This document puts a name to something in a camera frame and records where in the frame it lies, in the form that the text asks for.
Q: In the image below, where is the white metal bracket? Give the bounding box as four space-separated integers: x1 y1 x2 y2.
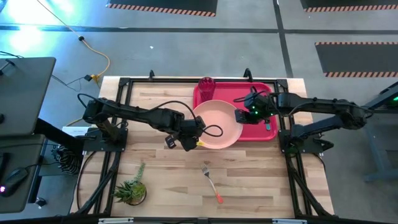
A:
98 217 134 224
272 218 308 224

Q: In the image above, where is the black desk support bar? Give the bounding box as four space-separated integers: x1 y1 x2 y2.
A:
33 118 85 153

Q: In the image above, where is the striped coiled cable bundle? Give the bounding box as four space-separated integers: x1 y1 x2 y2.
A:
51 145 84 175

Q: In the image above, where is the dark desk surface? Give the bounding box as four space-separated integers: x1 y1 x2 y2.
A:
0 133 46 214

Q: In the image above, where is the black metal table frame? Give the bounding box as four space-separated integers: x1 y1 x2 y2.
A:
74 76 335 224

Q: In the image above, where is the grey metal stand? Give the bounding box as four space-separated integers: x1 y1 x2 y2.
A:
351 81 398 183

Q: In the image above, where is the potted green succulent plant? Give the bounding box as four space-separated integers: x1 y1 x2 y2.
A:
111 162 147 207

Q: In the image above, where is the grey desk panel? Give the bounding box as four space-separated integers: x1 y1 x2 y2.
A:
0 57 57 138

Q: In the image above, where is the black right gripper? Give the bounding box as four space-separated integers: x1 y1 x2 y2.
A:
234 92 279 126

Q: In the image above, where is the red translucent cup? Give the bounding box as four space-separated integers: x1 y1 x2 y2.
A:
198 77 216 103

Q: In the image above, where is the black computer mouse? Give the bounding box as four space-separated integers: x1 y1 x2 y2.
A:
0 167 29 197

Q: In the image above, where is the black floor mat striped edge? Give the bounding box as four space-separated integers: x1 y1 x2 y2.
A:
315 42 398 78
105 0 218 17
300 0 398 13

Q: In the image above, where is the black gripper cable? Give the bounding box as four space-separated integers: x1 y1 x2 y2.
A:
146 100 224 138
233 86 269 103

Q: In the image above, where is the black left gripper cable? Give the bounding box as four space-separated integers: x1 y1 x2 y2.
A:
146 100 224 138

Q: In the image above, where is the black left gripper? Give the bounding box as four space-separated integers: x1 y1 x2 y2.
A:
164 119 206 152

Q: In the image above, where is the red plastic tray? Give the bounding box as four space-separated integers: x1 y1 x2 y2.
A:
192 81 279 142

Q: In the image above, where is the yellow extension cord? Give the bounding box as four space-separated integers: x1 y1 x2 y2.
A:
35 0 111 83

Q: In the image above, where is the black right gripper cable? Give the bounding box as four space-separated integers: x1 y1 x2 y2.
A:
233 86 269 103

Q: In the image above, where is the peach round plate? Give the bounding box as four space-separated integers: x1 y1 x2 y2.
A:
192 99 244 150

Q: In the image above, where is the white paper label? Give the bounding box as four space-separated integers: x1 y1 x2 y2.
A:
61 126 91 138

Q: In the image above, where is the metal fork orange handle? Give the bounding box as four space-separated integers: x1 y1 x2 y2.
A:
200 164 224 205

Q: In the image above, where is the black power cable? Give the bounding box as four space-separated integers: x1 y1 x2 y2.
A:
0 51 94 93

